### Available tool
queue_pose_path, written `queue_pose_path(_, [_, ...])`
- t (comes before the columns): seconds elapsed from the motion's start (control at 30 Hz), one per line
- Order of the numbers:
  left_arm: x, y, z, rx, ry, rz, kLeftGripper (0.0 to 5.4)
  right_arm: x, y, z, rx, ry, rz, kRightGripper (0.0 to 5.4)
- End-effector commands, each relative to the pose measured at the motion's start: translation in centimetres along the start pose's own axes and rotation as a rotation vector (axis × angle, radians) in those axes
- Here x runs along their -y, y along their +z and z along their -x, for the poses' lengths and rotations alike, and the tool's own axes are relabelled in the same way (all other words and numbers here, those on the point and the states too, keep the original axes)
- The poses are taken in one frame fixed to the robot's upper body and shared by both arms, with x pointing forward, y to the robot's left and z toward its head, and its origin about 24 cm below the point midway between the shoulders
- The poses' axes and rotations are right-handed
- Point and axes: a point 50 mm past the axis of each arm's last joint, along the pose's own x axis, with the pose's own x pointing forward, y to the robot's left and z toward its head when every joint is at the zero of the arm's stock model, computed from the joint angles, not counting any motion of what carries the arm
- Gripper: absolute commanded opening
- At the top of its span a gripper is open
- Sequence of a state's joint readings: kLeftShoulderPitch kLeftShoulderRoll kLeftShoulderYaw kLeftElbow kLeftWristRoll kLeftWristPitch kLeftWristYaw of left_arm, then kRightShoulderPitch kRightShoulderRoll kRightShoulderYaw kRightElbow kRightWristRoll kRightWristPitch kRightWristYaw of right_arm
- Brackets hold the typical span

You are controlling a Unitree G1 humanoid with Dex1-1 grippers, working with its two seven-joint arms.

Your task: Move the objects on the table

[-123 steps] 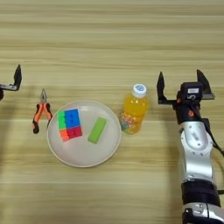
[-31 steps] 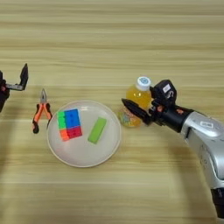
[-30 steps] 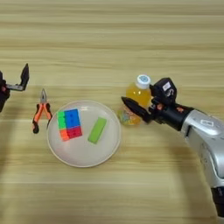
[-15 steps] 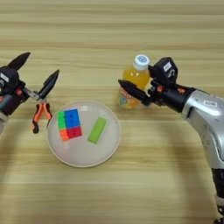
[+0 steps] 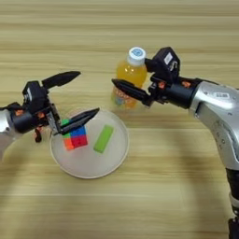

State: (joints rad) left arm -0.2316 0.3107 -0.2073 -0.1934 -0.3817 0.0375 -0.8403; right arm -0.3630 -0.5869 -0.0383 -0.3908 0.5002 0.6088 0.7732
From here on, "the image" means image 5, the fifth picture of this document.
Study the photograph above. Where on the orange juice bottle white cap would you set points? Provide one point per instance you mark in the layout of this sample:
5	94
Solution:
132	71

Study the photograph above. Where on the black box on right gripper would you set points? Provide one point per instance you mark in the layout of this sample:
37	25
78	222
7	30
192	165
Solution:
166	62

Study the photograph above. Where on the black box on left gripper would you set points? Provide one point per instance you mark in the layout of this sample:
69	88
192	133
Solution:
35	96

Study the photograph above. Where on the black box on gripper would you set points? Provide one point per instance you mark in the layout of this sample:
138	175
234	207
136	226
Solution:
35	96
166	62

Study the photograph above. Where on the round beige plate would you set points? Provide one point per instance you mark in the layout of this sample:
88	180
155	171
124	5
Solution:
90	165

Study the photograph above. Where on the multicolour puzzle cube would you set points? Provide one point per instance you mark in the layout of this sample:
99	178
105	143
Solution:
77	140

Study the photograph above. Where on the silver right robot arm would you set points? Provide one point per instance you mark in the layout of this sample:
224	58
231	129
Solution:
217	112

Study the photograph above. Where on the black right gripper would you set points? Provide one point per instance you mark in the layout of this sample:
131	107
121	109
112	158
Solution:
175	93

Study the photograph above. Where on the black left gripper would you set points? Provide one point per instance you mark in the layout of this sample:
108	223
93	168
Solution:
31	121

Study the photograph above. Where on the green rectangular block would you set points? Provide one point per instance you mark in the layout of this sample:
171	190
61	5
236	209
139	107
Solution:
103	138

